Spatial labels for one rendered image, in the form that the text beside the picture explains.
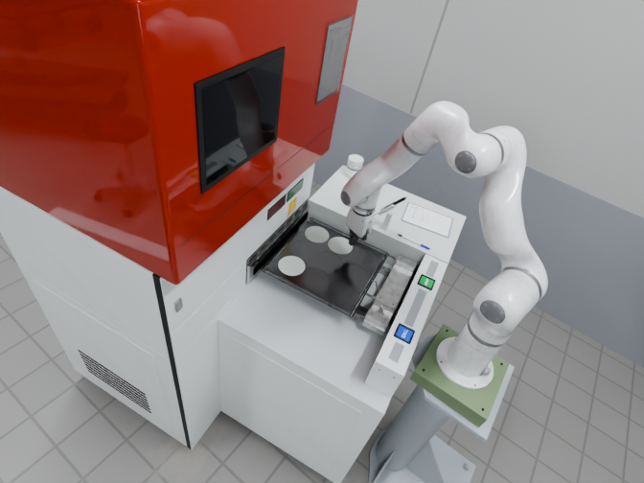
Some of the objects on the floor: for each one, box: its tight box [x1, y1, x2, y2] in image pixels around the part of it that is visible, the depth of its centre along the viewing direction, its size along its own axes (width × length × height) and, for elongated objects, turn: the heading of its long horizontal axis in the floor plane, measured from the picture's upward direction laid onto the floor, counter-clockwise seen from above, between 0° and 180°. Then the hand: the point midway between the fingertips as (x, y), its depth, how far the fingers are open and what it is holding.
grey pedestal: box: [369, 335, 515, 483], centre depth 159 cm, size 51×44×82 cm
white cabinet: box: [218, 261, 414, 483], centre depth 188 cm, size 64×96×82 cm, turn 143°
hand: (353, 240), depth 151 cm, fingers closed
